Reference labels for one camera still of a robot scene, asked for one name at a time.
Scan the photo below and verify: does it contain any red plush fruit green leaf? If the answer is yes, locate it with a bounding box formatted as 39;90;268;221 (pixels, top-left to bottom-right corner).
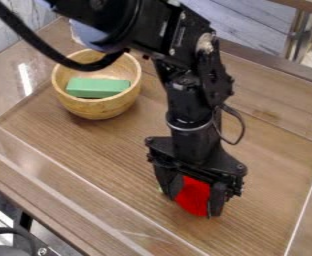
167;176;210;217

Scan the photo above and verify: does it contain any wooden bowl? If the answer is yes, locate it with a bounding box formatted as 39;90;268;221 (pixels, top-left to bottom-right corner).
51;53;142;120

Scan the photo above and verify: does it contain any black table frame bracket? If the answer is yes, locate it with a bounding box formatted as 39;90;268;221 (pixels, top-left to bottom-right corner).
13;210;61;256

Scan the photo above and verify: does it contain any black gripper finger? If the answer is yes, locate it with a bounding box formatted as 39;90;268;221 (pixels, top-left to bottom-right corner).
208;182;227;217
154;165;184;200

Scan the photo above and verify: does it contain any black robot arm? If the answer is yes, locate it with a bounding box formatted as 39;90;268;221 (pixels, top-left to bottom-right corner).
43;0;247;218

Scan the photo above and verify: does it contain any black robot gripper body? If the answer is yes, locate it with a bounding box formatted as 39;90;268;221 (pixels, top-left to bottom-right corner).
146;128;247;198

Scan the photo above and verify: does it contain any green rectangular block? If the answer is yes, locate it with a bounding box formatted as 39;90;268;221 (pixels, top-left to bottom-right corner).
65;78;131;99

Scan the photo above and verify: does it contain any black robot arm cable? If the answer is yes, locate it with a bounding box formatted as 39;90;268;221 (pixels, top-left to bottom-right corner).
0;0;247;147

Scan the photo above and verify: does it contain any metal table leg background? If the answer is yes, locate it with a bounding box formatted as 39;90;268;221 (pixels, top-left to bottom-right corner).
285;10;312;63

